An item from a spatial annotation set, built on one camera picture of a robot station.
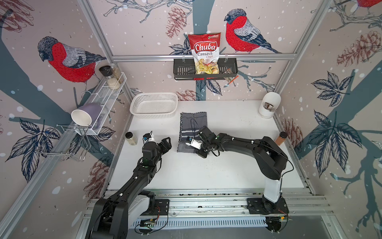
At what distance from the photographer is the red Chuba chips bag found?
0.81m

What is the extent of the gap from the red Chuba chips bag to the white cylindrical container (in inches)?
17.5

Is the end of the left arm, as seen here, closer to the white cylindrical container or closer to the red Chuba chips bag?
the red Chuba chips bag

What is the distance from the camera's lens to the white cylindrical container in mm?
1055
